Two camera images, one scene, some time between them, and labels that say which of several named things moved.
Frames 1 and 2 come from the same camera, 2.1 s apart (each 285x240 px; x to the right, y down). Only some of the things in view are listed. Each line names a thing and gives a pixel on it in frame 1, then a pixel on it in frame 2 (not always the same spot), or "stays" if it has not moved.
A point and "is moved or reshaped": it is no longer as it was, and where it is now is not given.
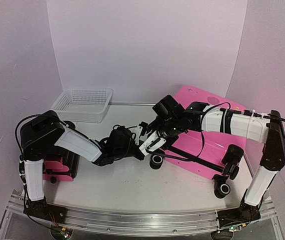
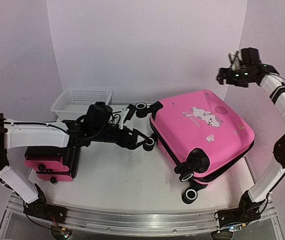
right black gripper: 155,125 → 223,76
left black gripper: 140,156 → 124,143
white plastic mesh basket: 84,105 stays
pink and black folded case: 62,167 stays
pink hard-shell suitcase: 201,151 is moved or reshaped
